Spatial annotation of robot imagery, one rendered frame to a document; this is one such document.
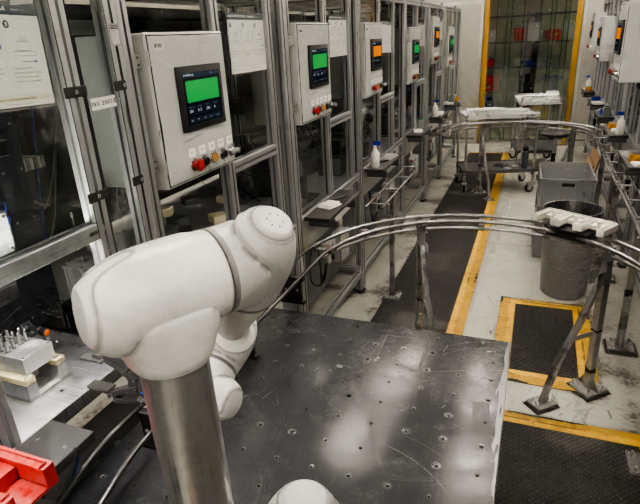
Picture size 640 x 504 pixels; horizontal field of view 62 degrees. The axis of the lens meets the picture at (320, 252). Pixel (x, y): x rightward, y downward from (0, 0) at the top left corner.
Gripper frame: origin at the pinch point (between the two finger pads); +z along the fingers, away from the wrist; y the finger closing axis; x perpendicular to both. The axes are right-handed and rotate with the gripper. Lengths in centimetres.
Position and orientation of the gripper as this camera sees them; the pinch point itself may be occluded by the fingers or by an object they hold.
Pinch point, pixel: (95, 371)
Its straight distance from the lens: 150.3
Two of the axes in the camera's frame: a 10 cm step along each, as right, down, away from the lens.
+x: -3.6, 3.7, -8.6
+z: -9.3, -0.9, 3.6
